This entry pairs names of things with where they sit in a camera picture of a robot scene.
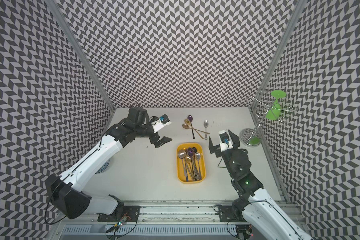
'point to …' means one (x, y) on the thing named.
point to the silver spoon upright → (206, 124)
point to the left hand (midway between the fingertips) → (166, 132)
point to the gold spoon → (187, 121)
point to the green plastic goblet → (275, 113)
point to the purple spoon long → (190, 118)
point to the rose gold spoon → (186, 126)
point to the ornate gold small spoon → (188, 159)
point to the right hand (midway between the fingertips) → (219, 136)
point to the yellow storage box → (200, 148)
